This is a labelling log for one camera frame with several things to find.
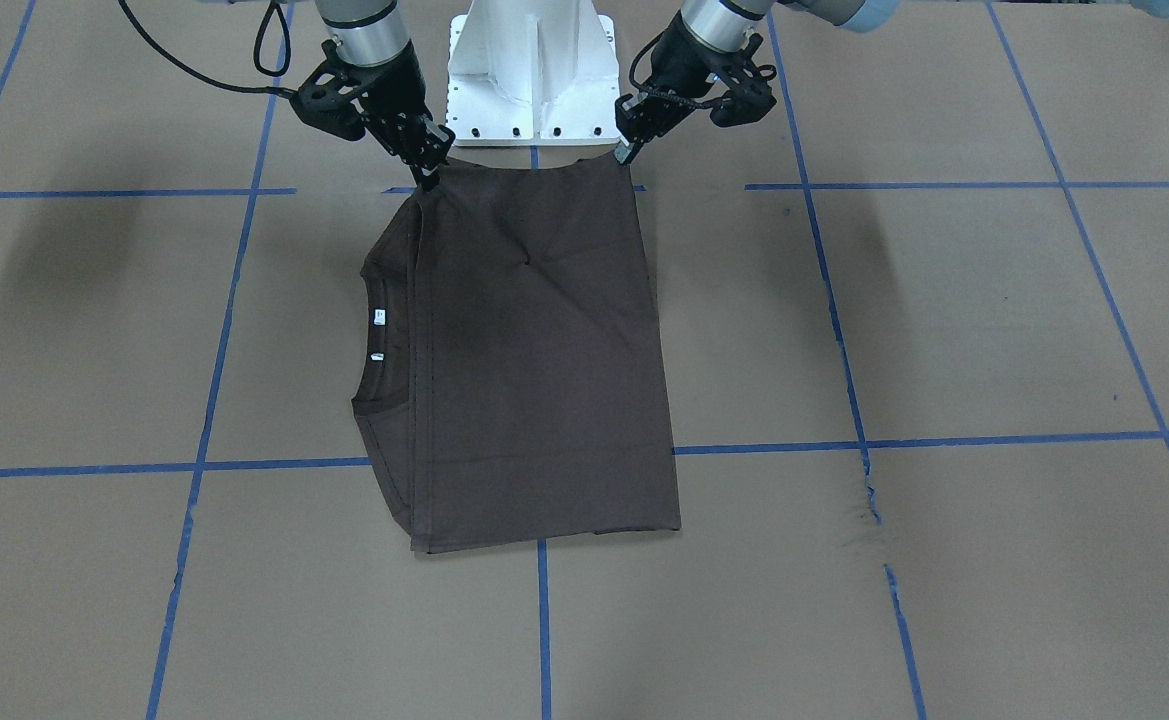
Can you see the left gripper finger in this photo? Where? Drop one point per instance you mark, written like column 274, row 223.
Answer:
column 625, row 151

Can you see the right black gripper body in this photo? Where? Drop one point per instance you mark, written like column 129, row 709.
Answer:
column 393, row 88

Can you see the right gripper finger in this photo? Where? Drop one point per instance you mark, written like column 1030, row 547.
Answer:
column 438, row 139
column 425, row 166

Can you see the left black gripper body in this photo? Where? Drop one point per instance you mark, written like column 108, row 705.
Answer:
column 677, row 68

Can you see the dark brown t-shirt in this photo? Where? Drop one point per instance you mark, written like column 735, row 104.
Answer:
column 514, row 387

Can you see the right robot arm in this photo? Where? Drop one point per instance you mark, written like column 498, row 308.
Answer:
column 367, row 33

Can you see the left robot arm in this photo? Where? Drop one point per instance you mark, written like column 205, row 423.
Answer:
column 936, row 92

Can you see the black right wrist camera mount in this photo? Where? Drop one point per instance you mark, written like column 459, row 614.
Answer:
column 326, row 100

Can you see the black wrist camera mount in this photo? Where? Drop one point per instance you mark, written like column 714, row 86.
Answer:
column 326, row 100
column 748, row 95

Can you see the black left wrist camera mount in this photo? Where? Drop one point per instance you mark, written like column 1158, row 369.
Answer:
column 748, row 95

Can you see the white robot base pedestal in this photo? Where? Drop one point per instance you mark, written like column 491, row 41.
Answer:
column 523, row 73

